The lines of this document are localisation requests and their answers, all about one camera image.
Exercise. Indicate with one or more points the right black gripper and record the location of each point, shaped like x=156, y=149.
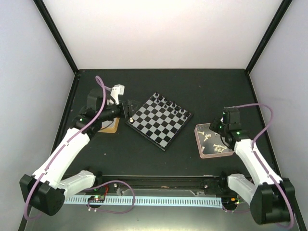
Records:
x=212, y=126

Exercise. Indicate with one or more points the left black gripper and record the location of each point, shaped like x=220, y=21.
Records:
x=130, y=113

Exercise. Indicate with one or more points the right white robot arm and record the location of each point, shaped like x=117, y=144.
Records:
x=269, y=196

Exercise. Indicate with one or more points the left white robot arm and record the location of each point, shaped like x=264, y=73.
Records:
x=45, y=189

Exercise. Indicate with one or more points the pink tray with pieces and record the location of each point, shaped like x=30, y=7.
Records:
x=205, y=127

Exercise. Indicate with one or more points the white pieces in pink tray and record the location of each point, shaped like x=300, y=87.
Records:
x=210, y=143

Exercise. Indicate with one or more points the gold metal tin tray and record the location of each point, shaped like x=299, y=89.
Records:
x=105, y=123

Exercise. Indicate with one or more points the black and white chessboard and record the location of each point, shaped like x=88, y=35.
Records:
x=160, y=120

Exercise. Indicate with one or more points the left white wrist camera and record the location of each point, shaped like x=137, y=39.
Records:
x=116, y=91

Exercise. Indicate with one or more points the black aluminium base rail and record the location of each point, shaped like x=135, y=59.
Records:
x=209, y=184

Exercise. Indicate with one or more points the light blue slotted cable duct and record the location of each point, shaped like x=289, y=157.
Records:
x=146, y=201

